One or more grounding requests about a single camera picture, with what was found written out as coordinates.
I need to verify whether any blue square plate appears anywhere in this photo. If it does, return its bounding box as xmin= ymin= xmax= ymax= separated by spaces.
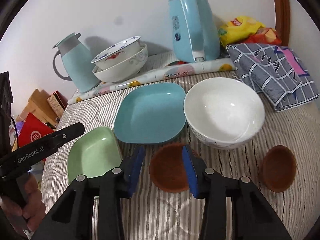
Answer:
xmin=114 ymin=82 xmax=187 ymax=145

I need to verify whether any light blue electric kettle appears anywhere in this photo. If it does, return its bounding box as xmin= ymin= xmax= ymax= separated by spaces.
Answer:
xmin=168 ymin=0 xmax=221 ymax=63

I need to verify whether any red orange snack bag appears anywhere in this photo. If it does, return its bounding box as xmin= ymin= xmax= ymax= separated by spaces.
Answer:
xmin=244 ymin=27 xmax=283 ymax=46

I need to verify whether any striped quilt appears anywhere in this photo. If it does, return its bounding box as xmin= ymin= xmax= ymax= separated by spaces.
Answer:
xmin=40 ymin=70 xmax=320 ymax=240

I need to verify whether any yellow snack bag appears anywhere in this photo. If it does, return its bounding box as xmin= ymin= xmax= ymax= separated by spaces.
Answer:
xmin=219 ymin=16 xmax=265 ymax=47

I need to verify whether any folded grey checked cloth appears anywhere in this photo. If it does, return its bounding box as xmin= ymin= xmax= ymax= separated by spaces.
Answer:
xmin=226 ymin=43 xmax=320 ymax=112

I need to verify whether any large white bowl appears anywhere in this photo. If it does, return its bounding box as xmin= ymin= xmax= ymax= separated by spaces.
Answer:
xmin=184 ymin=77 xmax=265 ymax=150

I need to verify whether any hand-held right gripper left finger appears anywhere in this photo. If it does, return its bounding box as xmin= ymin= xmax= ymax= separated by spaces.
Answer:
xmin=31 ymin=145 xmax=145 ymax=240

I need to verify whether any white bowl red blue print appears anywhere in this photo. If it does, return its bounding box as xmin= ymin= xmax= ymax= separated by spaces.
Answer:
xmin=91 ymin=35 xmax=142 ymax=70

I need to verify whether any green square plate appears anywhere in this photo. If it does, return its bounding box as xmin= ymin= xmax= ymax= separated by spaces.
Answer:
xmin=67 ymin=127 xmax=123 ymax=184

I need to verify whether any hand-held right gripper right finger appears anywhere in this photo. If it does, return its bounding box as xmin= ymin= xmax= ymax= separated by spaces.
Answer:
xmin=182 ymin=144 xmax=293 ymax=240

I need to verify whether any teal thermos jug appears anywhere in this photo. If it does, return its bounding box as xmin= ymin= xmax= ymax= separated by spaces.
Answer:
xmin=52 ymin=32 xmax=100 ymax=93

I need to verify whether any white bowl grey scroll print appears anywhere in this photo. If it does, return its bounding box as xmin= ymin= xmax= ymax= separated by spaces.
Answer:
xmin=92 ymin=44 xmax=148 ymax=83

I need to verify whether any black cable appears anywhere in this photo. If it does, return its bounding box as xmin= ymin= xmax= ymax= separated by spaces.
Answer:
xmin=10 ymin=116 xmax=20 ymax=153

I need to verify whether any red paper bag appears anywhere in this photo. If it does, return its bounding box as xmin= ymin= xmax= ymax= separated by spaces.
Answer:
xmin=19 ymin=112 xmax=54 ymax=148

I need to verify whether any brown wooden frame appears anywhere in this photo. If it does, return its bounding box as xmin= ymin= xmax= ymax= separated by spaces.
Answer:
xmin=271 ymin=0 xmax=290 ymax=47

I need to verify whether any cardboard box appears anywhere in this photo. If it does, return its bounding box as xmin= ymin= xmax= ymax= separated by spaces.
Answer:
xmin=19 ymin=89 xmax=59 ymax=128

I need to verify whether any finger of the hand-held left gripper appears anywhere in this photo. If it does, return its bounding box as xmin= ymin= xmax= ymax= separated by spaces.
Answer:
xmin=46 ymin=122 xmax=86 ymax=147

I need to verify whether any patterned box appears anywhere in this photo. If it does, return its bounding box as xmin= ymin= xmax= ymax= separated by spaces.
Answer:
xmin=47 ymin=91 xmax=67 ymax=118

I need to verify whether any small brown bowl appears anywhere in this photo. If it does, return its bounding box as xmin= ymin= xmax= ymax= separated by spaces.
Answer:
xmin=262 ymin=145 xmax=297 ymax=193
xmin=149 ymin=142 xmax=200 ymax=193

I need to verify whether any fruit print table mat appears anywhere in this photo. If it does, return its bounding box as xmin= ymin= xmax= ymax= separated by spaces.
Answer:
xmin=67 ymin=57 xmax=237 ymax=105

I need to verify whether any person's left hand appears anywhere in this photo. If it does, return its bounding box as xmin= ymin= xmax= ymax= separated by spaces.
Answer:
xmin=0 ymin=174 xmax=47 ymax=233

